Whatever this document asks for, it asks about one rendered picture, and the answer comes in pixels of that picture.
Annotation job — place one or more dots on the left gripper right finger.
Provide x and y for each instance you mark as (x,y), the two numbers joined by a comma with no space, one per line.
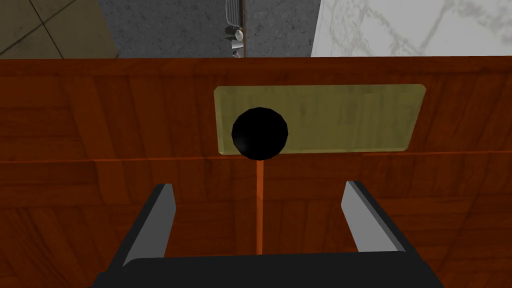
(370,222)

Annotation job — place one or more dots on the yellow-green door plate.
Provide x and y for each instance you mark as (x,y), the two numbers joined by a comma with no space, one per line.
(344,120)

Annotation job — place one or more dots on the black round door knob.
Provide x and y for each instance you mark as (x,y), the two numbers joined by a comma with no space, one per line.
(259,134)

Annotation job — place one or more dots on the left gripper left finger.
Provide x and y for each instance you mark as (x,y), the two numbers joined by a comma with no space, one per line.
(152,226)

